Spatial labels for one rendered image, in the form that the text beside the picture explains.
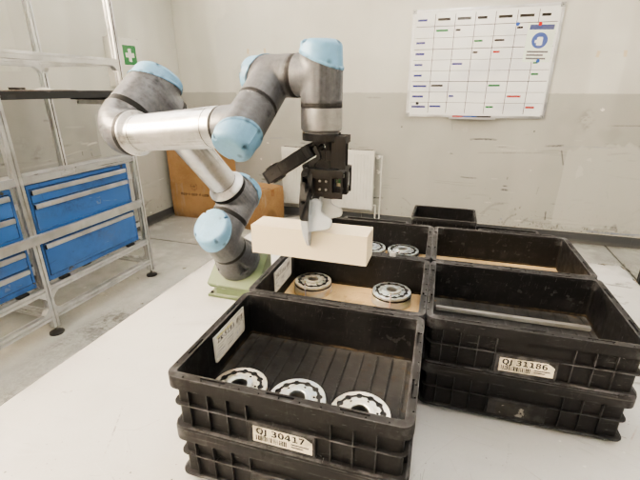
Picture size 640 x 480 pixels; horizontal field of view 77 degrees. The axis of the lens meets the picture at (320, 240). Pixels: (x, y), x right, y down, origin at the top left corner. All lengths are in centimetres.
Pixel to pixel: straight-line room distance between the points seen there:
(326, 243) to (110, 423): 60
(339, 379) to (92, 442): 51
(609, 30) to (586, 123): 72
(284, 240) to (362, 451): 40
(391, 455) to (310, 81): 60
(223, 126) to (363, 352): 54
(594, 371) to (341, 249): 54
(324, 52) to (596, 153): 375
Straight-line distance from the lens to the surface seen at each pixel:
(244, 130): 68
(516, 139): 417
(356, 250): 76
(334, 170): 73
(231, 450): 76
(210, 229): 121
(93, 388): 114
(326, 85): 72
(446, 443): 93
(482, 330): 87
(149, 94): 103
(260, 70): 77
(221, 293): 140
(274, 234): 81
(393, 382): 84
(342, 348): 91
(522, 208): 430
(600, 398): 98
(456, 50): 411
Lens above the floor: 136
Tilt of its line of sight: 21 degrees down
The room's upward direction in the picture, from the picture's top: straight up
